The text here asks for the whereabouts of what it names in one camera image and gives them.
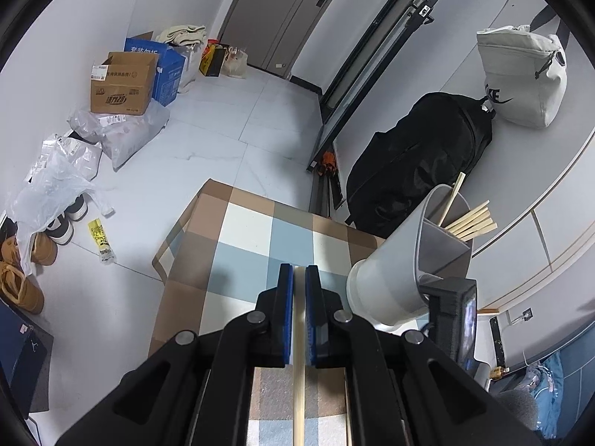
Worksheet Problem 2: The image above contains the bunch of wooden chopsticks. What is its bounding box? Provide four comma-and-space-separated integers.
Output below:
439, 172, 498, 242

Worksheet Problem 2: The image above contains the blue denim garment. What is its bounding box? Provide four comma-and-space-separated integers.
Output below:
511, 350, 565, 440

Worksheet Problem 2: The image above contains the grey utensil holder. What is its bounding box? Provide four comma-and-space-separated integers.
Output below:
346, 184, 472, 330

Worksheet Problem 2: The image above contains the cream cloth bag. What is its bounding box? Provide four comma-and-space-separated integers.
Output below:
155, 24, 208, 47

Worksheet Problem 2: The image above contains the grey door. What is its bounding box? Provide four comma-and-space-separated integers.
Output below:
218, 0, 347, 80

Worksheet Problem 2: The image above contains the black sliding door frame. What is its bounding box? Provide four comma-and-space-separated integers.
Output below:
307, 0, 447, 182

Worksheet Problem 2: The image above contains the white plastic package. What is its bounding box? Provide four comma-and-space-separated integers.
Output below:
28, 134, 103, 182

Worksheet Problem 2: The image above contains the brown cardboard box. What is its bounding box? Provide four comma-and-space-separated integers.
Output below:
90, 51, 160, 116

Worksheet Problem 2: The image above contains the beige plastic bag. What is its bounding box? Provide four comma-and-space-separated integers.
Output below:
221, 45, 249, 79

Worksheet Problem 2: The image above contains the black backpack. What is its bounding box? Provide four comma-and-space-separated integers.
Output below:
345, 92, 493, 240

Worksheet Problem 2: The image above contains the large grey plastic package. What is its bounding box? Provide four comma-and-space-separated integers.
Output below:
67, 100, 171, 171

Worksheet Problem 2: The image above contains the grey backpack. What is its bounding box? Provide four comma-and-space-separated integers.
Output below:
475, 24, 569, 129

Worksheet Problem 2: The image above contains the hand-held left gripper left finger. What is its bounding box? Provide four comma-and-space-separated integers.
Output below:
55, 264, 296, 446

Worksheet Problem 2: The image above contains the wooden chopstick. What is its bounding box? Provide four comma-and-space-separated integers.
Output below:
293, 267, 306, 446

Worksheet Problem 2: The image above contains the brown boot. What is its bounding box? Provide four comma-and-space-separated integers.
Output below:
0, 260, 46, 314
0, 232, 59, 265

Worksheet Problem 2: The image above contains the checkered tablecloth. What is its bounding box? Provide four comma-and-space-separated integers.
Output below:
148, 177, 428, 446

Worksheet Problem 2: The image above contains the black and white sneaker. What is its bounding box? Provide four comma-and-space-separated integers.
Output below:
46, 214, 74, 245
65, 194, 89, 222

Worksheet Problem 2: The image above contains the yellow and black bag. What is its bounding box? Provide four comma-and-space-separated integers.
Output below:
199, 39, 231, 78

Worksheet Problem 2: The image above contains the orange and black object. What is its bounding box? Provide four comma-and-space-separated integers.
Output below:
311, 149, 338, 180

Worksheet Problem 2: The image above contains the blue cardboard box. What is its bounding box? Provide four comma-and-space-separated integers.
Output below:
123, 32, 187, 107

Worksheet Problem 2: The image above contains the yellow wrapper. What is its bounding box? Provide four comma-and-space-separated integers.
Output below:
87, 217, 117, 265

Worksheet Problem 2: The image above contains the clear plastic bag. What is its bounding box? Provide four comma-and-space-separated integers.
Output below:
4, 158, 115, 275

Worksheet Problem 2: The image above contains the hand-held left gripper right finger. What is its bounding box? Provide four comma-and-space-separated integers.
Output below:
304, 265, 542, 446

